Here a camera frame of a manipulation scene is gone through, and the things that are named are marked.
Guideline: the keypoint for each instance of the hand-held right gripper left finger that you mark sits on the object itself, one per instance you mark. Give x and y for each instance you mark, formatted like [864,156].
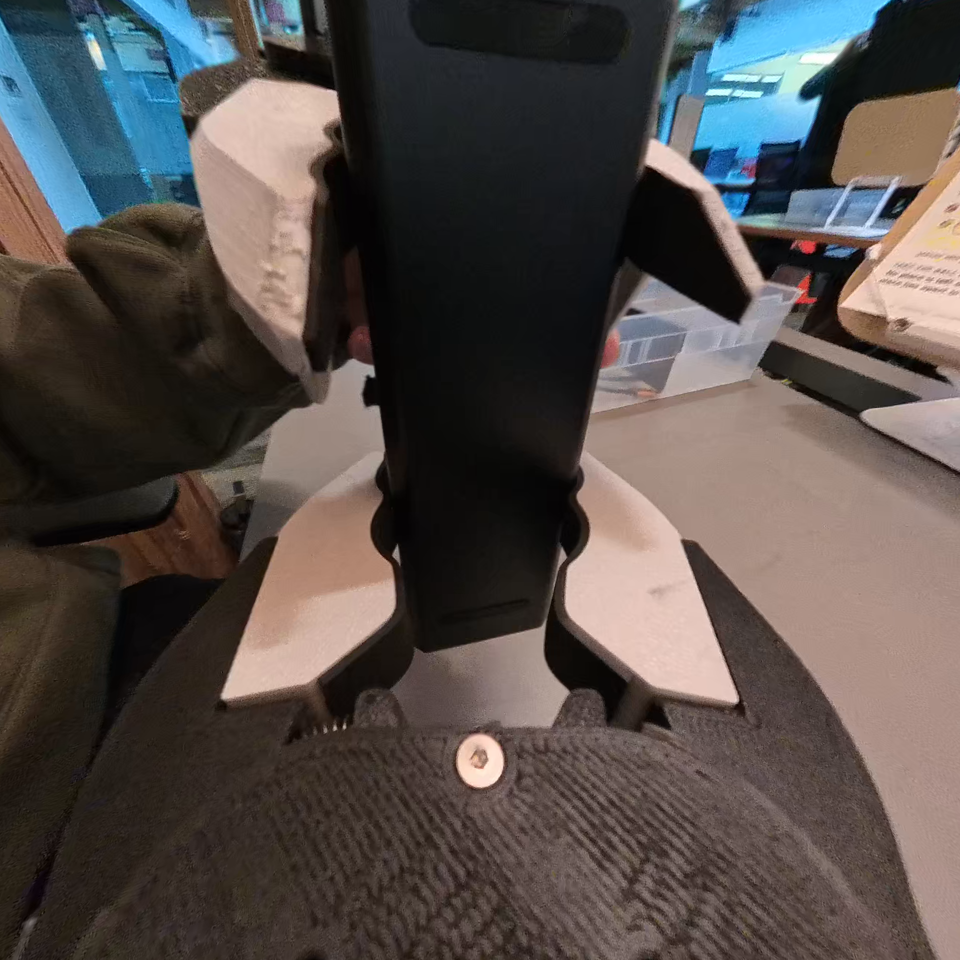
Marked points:
[315,592]

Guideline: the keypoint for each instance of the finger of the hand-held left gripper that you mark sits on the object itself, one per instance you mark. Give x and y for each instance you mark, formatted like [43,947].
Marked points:
[255,195]
[697,247]

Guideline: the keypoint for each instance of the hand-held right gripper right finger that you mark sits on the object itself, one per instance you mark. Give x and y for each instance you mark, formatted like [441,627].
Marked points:
[645,600]

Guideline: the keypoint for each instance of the clear plastic organizer box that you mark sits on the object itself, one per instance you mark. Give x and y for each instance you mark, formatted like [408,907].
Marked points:
[697,352]

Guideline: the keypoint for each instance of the black multi-port USB hub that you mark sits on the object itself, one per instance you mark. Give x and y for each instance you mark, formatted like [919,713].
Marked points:
[487,337]

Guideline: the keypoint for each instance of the person's left forearm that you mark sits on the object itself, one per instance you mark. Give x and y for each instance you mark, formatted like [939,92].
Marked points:
[135,337]

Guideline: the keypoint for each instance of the grey desk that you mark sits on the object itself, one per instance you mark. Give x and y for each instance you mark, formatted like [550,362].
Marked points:
[750,487]

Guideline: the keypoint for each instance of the person's left hand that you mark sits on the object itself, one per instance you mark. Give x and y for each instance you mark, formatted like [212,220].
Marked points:
[361,341]

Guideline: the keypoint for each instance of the dark grey chair armrest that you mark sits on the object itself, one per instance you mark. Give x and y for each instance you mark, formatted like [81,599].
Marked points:
[112,506]

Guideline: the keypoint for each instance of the printed instruction sheet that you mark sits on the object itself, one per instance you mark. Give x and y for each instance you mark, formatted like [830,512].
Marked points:
[930,247]

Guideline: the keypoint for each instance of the person's green jacket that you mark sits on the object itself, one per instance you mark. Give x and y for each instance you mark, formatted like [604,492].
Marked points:
[52,675]

